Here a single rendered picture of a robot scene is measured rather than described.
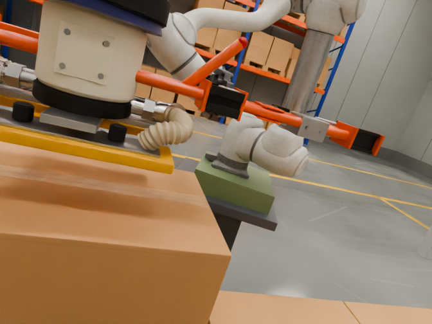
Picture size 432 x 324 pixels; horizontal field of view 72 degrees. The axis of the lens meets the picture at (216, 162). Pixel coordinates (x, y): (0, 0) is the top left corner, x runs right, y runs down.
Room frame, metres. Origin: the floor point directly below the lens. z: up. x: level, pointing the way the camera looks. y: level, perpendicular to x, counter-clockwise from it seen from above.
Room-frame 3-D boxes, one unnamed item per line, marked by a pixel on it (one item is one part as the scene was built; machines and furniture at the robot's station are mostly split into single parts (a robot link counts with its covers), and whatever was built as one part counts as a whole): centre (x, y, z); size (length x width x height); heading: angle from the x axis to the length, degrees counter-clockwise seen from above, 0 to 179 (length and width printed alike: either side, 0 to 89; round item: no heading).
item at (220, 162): (1.38, -0.05, 0.87); 0.22 x 0.18 x 0.06; 92
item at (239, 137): (1.38, -0.09, 1.01); 0.18 x 0.16 x 0.22; 61
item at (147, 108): (0.55, 0.27, 1.14); 0.34 x 0.25 x 0.06; 108
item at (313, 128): (0.69, -0.17, 1.19); 0.07 x 0.07 x 0.04; 18
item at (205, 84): (0.63, 0.03, 1.20); 0.10 x 0.08 x 0.06; 18
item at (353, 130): (0.73, -0.30, 1.20); 0.08 x 0.07 x 0.05; 108
